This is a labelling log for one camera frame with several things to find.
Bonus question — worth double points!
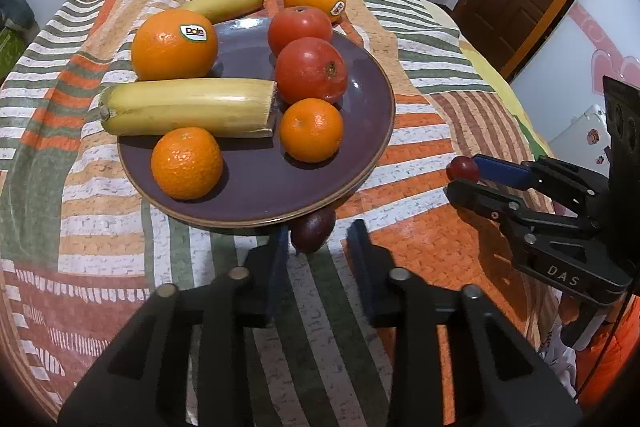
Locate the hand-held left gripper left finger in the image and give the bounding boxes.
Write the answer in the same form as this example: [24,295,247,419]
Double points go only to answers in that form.
[57,222,291,427]

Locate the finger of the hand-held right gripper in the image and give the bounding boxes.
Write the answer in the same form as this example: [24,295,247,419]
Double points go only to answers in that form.
[446,180,602,234]
[472,154,609,214]

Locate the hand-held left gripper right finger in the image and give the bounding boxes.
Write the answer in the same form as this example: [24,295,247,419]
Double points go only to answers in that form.
[345,219,586,427]

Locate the dark red grape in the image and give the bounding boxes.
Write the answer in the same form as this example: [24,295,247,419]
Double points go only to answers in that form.
[446,155,481,182]
[291,206,337,254]

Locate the purple ceramic plate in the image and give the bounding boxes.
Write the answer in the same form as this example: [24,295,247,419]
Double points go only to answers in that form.
[117,17,396,228]

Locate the small mandarin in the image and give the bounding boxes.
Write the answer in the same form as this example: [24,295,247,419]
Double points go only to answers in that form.
[151,127,224,200]
[279,98,345,164]

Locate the yellow banana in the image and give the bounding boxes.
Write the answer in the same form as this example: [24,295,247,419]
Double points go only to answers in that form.
[97,78,278,138]
[179,0,265,25]

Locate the red tomato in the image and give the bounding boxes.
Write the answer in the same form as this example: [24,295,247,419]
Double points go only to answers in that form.
[275,37,349,105]
[267,6,334,58]

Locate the large orange with sticker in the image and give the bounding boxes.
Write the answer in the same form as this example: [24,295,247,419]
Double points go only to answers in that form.
[131,9,219,82]

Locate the white case with stickers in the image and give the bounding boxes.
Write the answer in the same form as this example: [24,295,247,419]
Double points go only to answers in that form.
[547,104,611,180]

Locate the orange garment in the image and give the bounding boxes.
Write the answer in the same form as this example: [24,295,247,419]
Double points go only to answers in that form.
[560,297,640,408]

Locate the white panel with pink hearts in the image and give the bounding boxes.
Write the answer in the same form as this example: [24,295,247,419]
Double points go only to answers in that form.
[510,0,640,218]

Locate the striped patchwork blanket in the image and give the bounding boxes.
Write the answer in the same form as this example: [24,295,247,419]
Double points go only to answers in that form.
[0,0,556,427]

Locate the green patterned box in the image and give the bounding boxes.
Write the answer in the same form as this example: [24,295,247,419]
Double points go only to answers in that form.
[0,29,26,72]

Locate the grey-green bolster pillow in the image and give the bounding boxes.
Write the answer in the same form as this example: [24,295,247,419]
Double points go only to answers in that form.
[0,0,37,32]

